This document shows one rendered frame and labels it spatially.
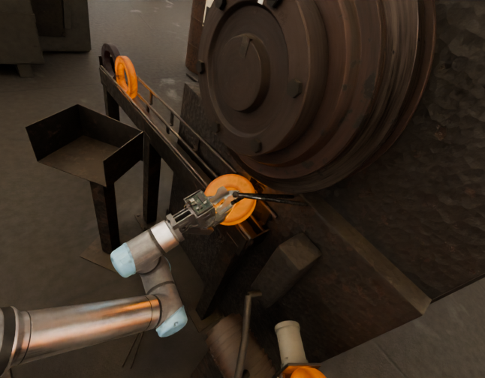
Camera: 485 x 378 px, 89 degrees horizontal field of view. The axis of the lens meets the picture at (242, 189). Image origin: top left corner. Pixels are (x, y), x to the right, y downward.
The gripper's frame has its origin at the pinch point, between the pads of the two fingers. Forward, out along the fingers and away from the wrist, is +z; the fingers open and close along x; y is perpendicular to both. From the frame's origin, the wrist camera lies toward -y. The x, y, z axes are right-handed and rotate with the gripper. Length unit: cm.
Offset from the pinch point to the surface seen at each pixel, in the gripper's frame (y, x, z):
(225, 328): -16.7, -24.4, -22.1
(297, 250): 2.9, -23.3, 1.9
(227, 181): 0.3, 5.7, 0.7
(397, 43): 45, -18, 16
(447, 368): -108, -101, 61
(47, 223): -53, 75, -71
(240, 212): -0.3, -5.3, -2.2
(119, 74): -7, 96, -3
